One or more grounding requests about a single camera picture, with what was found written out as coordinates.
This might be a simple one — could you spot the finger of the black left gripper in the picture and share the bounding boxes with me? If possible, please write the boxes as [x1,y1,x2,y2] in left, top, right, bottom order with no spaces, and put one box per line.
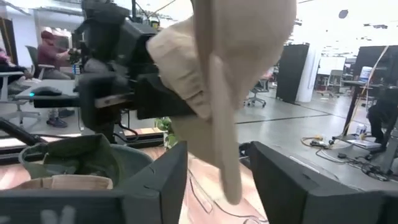
[119,20,159,79]
[135,73,196,121]

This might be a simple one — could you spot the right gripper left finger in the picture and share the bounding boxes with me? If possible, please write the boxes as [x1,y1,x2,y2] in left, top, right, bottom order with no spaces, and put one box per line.
[0,140,188,224]

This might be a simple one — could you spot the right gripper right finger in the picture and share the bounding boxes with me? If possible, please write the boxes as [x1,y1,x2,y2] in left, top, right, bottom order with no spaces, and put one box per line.
[250,141,398,224]

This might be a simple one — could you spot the beige cotton cap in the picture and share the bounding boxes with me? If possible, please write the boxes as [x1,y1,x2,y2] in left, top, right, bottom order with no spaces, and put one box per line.
[11,173,114,191]
[145,0,298,206]

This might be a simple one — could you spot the blue denim cap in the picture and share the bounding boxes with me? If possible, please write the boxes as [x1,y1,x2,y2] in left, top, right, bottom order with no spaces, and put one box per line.
[17,133,154,189]

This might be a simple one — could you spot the green potted plant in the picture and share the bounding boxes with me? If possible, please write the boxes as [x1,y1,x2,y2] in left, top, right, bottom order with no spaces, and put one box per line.
[154,116,178,149]

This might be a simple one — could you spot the person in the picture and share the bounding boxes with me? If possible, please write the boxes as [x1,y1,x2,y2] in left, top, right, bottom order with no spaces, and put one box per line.
[36,29,77,128]
[366,86,398,153]
[0,46,34,94]

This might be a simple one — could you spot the grey office chair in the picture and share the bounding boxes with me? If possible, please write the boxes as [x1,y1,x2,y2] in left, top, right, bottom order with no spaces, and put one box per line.
[24,45,56,80]
[243,78,271,109]
[326,69,345,91]

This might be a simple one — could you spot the black computer mouse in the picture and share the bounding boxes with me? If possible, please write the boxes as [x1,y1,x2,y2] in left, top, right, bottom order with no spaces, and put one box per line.
[29,86,63,97]

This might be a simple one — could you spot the grey desk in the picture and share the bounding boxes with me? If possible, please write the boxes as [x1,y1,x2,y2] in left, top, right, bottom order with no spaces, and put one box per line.
[14,79,82,109]

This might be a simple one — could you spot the flat grey device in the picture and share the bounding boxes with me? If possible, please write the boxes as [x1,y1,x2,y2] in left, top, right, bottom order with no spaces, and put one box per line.
[345,138,382,149]

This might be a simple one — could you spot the small drink can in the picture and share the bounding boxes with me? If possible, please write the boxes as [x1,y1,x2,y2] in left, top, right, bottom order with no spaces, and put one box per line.
[355,123,368,137]

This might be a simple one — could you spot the black legged desk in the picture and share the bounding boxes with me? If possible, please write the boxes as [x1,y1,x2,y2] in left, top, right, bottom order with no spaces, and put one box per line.
[331,79,385,141]

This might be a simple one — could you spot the black room partition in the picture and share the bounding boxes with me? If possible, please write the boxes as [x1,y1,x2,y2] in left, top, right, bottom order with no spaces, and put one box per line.
[275,42,311,105]

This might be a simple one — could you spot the black standing board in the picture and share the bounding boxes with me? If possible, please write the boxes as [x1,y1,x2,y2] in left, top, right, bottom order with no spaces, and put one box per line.
[354,45,398,90]

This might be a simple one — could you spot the floor cable bundle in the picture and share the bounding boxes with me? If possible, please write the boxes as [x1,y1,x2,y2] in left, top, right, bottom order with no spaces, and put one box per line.
[300,134,391,183]

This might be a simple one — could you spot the yellow hanging cable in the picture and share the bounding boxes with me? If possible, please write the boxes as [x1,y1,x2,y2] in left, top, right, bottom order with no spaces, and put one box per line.
[340,45,390,138]

